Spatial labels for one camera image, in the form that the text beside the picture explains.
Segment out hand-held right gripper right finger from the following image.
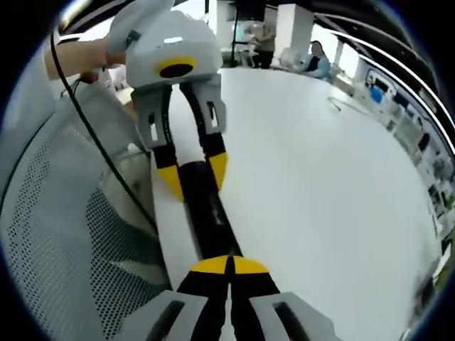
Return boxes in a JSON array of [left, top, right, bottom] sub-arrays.
[[229, 255, 342, 341]]

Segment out person's left hand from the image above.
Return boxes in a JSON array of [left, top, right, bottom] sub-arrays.
[[104, 38, 128, 69]]

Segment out row of office desks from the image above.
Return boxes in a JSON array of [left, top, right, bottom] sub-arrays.
[[351, 60, 455, 232]]

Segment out white pillar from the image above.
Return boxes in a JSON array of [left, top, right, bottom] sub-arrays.
[[275, 3, 316, 53]]

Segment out grey mesh office chair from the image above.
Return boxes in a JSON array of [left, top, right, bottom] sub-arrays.
[[0, 80, 173, 341]]

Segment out black display on stand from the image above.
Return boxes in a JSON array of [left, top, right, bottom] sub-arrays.
[[230, 0, 267, 68]]

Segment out black remote control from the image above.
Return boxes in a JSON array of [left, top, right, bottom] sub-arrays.
[[176, 160, 246, 264]]

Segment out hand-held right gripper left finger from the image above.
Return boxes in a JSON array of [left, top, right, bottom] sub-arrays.
[[119, 255, 235, 341]]

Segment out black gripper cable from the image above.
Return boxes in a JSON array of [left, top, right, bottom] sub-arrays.
[[49, 30, 159, 230]]

